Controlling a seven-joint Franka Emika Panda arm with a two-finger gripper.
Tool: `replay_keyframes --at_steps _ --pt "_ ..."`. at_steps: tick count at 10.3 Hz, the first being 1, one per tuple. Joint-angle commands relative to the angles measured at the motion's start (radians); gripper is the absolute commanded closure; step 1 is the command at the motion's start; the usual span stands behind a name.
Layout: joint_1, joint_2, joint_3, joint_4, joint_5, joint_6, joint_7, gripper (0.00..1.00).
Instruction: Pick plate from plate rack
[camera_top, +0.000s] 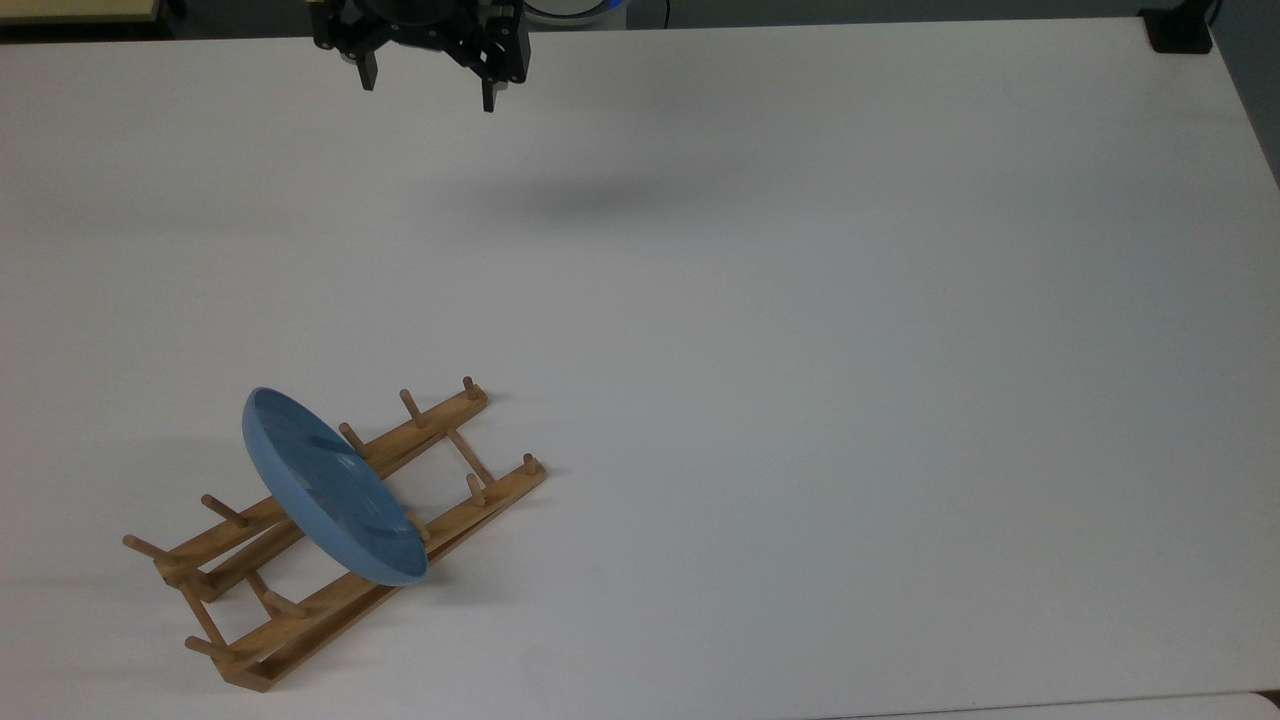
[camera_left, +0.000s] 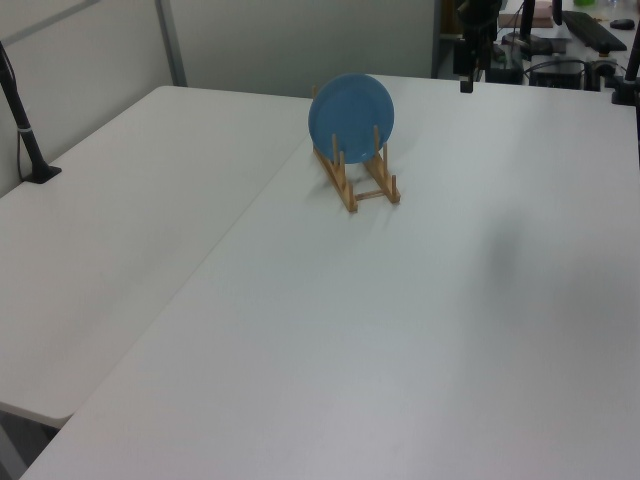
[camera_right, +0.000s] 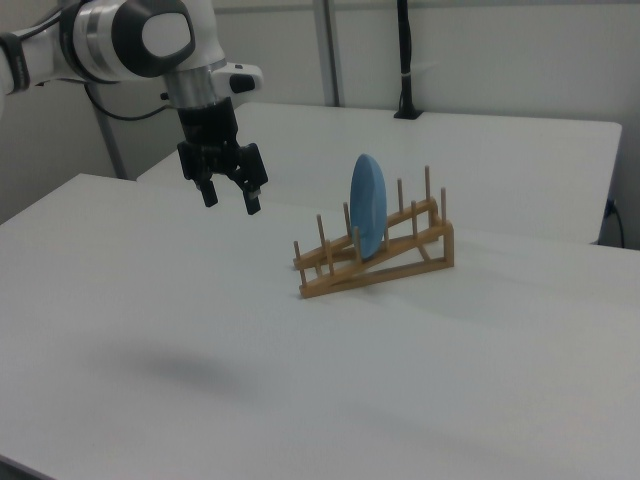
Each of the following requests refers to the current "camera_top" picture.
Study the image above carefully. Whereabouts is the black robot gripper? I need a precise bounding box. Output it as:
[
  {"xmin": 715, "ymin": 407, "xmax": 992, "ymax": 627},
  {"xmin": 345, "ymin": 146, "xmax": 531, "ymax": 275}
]
[{"xmin": 310, "ymin": 0, "xmax": 532, "ymax": 113}]

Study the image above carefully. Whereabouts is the blue round plate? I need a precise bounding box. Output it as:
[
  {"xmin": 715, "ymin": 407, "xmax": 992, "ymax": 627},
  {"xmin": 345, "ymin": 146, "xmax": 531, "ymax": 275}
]
[{"xmin": 243, "ymin": 387, "xmax": 429, "ymax": 587}]

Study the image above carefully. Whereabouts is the wooden plate rack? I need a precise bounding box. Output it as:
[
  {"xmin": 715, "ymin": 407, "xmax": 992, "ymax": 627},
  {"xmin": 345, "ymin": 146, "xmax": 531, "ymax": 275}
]
[{"xmin": 122, "ymin": 376, "xmax": 549, "ymax": 693}]

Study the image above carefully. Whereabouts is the yellow wooden furniture edge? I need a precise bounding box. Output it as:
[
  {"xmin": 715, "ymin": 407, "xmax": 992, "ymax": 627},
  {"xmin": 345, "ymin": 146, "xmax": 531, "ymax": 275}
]
[{"xmin": 0, "ymin": 0, "xmax": 163, "ymax": 25}]

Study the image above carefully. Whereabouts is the black clamp block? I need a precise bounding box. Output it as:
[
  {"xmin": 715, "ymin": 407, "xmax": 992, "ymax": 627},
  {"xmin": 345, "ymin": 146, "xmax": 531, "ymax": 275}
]
[{"xmin": 1140, "ymin": 0, "xmax": 1223, "ymax": 54}]

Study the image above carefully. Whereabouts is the white round device blue ring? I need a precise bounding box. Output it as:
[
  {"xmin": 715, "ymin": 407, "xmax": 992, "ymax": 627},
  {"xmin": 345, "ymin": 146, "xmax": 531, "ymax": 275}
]
[{"xmin": 520, "ymin": 0, "xmax": 627, "ymax": 23}]

